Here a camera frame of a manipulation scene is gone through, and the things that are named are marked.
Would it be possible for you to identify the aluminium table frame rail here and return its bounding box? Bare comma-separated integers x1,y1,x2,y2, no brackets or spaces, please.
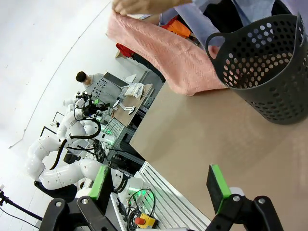
109,160,212,231

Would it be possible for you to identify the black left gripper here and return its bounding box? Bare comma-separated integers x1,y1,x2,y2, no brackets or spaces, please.
81,95,111,115

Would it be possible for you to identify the white cardboard box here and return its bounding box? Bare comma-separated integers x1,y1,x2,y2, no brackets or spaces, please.
124,83,146,99

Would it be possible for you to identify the thin black cable loop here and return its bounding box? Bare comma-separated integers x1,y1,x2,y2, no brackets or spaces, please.
126,189,156,212

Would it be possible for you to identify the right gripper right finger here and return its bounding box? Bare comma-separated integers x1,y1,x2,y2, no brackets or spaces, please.
204,164,284,231

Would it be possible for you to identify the person's black undershirt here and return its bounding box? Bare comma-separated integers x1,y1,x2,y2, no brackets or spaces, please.
205,0,292,31

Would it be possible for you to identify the person's right hand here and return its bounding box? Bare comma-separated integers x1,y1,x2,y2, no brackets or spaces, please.
112,0,164,16

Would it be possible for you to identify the black perforated plastic basket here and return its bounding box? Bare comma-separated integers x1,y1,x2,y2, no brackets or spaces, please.
205,12,308,125

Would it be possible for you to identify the white desk stand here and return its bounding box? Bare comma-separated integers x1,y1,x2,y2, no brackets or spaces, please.
113,98,136,115

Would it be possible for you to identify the black tripod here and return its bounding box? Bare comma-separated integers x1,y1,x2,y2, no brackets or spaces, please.
0,190,44,221

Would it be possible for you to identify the red cloth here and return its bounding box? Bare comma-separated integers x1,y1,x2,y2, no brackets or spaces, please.
115,42,135,58

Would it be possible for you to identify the wooden background desk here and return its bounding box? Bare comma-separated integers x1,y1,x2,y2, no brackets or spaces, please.
112,83,154,127

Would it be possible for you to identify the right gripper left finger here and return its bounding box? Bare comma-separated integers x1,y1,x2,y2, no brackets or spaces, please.
42,165,118,231

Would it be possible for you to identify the person's right forearm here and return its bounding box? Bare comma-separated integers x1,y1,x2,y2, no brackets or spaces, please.
162,0,193,11

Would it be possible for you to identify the black corrugated cable hose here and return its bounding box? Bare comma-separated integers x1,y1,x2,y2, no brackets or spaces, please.
49,119,102,170

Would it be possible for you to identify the orange cloth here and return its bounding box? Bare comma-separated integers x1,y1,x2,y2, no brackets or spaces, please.
166,19,193,38

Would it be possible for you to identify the grey control cabinet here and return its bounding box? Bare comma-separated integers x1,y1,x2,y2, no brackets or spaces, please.
101,117,135,150

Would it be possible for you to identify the person's light blue shirt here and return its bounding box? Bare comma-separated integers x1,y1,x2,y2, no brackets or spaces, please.
158,0,299,49

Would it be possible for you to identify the dark grey monitor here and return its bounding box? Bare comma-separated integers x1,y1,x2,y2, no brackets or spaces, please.
103,71,128,89

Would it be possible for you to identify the yellow emergency stop box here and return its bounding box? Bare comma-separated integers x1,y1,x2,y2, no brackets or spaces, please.
134,213,158,229

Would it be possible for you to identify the person in grey sweatshirt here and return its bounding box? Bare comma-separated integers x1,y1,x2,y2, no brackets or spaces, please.
76,71,122,104

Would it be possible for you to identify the pink terry towel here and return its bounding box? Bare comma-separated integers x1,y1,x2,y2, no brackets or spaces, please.
105,11,230,97

